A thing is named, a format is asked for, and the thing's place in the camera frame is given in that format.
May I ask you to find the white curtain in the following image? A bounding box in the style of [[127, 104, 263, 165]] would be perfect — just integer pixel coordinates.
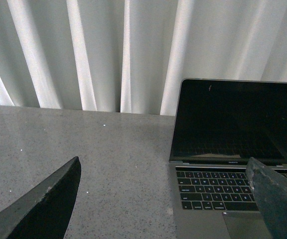
[[0, 0, 287, 115]]

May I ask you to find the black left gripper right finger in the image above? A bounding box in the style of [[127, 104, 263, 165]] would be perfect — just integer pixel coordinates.
[[246, 157, 287, 239]]

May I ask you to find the grey laptop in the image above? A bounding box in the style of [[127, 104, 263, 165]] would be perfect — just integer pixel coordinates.
[[169, 79, 287, 239]]

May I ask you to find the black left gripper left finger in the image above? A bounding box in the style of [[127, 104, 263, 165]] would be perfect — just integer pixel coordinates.
[[0, 156, 81, 239]]

